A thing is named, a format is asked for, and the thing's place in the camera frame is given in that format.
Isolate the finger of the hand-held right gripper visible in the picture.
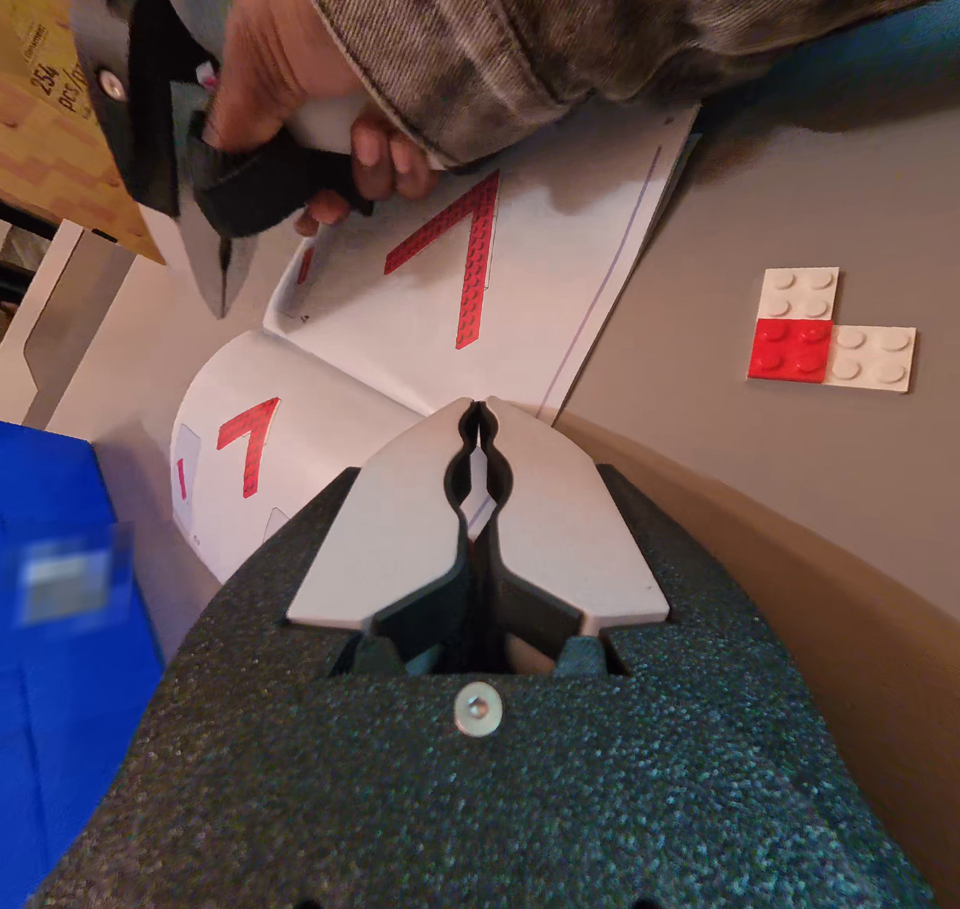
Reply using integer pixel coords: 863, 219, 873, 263
225, 232, 261, 319
178, 206, 225, 319

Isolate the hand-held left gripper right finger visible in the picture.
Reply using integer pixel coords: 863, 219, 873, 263
474, 396, 671, 636

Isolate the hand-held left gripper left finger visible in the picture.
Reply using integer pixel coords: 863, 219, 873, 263
285, 397, 481, 634

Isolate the lego instruction booklet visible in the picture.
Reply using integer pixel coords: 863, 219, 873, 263
171, 102, 702, 584

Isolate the small square white lego plate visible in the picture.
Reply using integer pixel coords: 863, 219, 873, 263
827, 324, 918, 394
757, 267, 841, 323

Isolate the person's right forearm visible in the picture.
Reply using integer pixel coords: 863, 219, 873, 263
288, 0, 960, 173

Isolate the yellow white lego box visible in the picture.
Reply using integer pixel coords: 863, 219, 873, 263
0, 0, 168, 267

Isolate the person's right hand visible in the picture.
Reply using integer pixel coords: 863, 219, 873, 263
202, 0, 445, 240

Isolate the blue plastic bin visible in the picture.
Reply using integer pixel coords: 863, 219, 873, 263
0, 420, 165, 909

